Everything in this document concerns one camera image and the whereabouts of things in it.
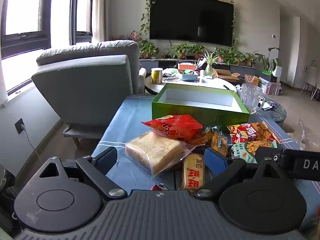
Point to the black wall socket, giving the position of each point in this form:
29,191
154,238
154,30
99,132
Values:
19,126

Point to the tall plant in white pot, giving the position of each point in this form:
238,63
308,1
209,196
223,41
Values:
271,65

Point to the small orange snack packet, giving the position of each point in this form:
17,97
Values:
218,142

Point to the yellow can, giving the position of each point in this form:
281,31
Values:
157,76

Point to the spider plant in green vase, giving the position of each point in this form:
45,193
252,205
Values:
209,66

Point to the small red snack packet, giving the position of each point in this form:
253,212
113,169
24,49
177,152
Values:
157,187

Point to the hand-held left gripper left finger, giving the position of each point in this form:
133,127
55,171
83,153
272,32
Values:
106,160

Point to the yellow rice cracker packet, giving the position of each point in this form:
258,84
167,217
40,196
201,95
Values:
193,172

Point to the white round table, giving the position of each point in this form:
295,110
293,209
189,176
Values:
217,83

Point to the glass mug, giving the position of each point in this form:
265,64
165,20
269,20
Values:
250,97

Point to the grey armchair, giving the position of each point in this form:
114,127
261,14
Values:
87,92

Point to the beige curtain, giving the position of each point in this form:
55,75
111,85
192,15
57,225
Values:
101,10

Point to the orange box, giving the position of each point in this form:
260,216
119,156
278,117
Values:
187,66

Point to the dark round table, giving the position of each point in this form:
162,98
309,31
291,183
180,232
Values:
277,112

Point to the dark framed window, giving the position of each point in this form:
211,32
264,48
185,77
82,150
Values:
25,17
82,12

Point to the clear packet of sliced bread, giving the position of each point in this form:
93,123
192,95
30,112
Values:
152,152

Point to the open cardboard box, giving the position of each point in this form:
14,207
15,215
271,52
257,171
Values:
226,75

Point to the green snack bag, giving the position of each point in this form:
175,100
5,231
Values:
243,150

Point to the green cardboard box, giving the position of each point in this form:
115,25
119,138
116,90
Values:
187,116

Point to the row of potted plants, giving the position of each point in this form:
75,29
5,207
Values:
230,55

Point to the white dining chair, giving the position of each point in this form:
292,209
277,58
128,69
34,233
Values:
311,80

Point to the red flower plant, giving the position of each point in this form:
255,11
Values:
132,36

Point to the clear storage bin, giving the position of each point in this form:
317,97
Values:
270,87

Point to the dark television cabinet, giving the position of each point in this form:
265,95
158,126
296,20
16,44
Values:
170,63

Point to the clear plastic bag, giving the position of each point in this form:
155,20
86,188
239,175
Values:
305,135

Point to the red and yellow crayfish snack bag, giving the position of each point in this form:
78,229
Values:
250,132

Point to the red chip bag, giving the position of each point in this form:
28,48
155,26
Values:
175,127

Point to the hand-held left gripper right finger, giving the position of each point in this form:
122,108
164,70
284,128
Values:
215,161

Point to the potted green plant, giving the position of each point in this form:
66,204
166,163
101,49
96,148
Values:
181,50
147,48

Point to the black wall television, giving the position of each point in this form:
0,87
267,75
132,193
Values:
191,17

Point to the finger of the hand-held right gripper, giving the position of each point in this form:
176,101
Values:
300,165

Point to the light blue tray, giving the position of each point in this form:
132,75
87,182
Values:
189,77

